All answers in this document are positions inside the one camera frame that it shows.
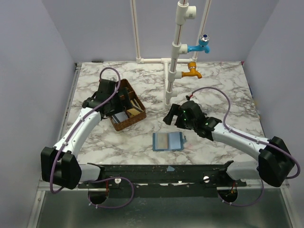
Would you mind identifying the gold card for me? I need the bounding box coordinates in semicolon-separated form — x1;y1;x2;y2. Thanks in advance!
127;99;143;117

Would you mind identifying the white card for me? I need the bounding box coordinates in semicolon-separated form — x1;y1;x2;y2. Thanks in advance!
112;112;129;124

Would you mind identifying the blue leather card holder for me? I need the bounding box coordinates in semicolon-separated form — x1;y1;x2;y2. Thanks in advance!
152;132;187;152

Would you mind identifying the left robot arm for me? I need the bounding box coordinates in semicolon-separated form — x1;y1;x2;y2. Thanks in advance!
41;79;131;190

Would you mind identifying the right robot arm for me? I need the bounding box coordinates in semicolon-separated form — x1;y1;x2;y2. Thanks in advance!
163;101;296;187

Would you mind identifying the woven brown basket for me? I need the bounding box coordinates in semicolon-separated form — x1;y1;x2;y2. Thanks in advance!
110;79;147;131

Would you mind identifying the orange plastic faucet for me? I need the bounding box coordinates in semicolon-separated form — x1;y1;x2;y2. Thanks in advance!
181;62;202;79

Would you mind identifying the blue plastic faucet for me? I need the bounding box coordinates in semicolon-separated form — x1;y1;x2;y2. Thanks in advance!
187;34;210;54

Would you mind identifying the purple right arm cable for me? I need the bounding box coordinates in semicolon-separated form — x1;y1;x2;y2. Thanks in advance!
186;86;300;207

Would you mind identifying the black mounting rail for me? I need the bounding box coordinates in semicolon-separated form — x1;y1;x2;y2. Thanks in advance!
78;161;246;198

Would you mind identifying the white pvc pipe frame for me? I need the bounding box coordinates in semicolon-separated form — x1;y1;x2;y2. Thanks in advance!
130;0;212;108

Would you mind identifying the aluminium frame rail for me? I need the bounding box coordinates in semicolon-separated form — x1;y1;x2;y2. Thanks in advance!
27;63;82;228

